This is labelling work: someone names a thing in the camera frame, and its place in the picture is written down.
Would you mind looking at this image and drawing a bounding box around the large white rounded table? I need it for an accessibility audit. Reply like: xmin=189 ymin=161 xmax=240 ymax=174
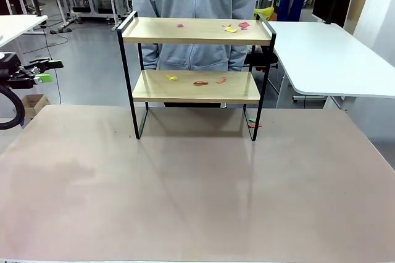
xmin=267 ymin=21 xmax=395 ymax=113

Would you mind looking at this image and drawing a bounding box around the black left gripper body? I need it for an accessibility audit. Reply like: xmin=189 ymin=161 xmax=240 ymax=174
xmin=0 ymin=52 xmax=40 ymax=90

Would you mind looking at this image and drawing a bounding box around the thin black floor cable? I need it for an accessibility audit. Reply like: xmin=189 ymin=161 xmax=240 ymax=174
xmin=42 ymin=24 xmax=70 ymax=105

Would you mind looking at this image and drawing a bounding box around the cardboard box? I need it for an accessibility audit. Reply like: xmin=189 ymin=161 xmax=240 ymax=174
xmin=19 ymin=93 xmax=51 ymax=120

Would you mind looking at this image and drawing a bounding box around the two-tier wooden black-frame shelf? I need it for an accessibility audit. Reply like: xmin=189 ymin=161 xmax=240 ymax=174
xmin=116 ymin=10 xmax=277 ymax=142

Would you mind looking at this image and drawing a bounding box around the yellow-green chair back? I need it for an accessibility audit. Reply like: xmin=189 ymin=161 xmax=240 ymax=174
xmin=254 ymin=6 xmax=275 ymax=22

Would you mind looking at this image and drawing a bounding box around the black office chair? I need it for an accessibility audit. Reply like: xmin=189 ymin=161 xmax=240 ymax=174
xmin=243 ymin=49 xmax=279 ymax=73

